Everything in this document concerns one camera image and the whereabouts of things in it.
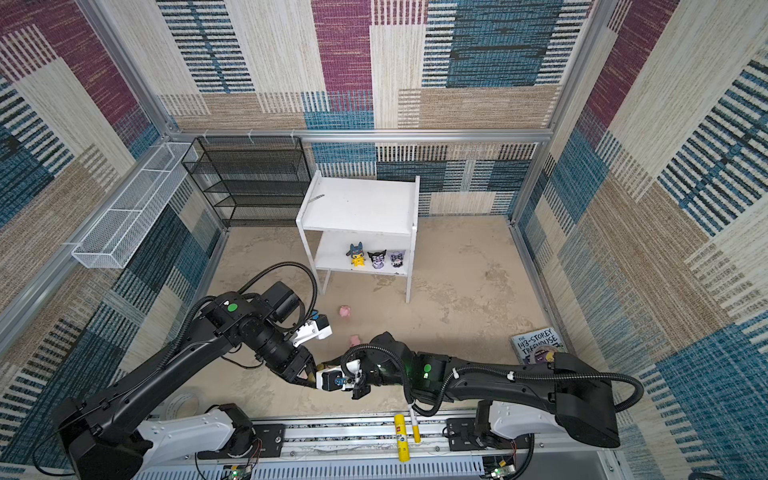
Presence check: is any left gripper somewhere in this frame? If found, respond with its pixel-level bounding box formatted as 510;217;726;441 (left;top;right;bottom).
253;323;324;385

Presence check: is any yellow blue figure toy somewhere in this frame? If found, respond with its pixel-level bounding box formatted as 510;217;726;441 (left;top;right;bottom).
346;242;365;268

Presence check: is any black-eared figure toy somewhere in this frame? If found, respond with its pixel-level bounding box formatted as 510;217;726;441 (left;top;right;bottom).
367;250;387;270

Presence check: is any purple-eared black figure toy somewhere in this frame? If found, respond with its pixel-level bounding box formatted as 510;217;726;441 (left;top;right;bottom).
388;250;405;269

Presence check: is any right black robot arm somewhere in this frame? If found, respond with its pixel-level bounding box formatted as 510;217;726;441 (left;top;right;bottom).
339;332;645;448

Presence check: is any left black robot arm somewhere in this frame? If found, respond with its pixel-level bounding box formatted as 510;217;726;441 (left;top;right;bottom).
31;261;318;479

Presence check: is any white two-tier shelf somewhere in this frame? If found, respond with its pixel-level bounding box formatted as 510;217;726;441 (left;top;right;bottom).
295;171;420;302

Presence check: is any white yellow marker pen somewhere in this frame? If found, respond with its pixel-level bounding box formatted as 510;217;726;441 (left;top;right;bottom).
408;403;421;444

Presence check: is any yellow glue stick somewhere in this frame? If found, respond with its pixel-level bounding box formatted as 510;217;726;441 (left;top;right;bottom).
394;414;410;463

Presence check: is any clear tape roll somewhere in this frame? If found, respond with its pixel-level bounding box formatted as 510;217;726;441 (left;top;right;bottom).
160;387;207;420

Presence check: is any treehouse book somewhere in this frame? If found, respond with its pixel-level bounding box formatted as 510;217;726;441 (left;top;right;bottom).
510;327;567;365

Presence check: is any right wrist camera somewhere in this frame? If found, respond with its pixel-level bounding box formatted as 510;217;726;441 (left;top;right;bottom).
316;367;355;392

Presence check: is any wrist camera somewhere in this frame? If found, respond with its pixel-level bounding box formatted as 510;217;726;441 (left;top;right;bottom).
291;311;332;347
316;367;355;392

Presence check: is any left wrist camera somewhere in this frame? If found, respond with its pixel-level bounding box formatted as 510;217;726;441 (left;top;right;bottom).
291;311;332;347

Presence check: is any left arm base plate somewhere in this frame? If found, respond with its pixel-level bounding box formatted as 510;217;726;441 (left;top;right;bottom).
197;423;286;460

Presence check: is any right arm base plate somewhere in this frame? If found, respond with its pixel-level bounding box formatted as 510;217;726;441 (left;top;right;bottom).
442;417;535;451

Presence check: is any black wire mesh rack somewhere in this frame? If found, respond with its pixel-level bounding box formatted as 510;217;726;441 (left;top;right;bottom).
181;136;312;228

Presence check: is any white wire mesh basket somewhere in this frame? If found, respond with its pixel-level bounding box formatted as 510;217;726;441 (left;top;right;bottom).
72;142;190;269

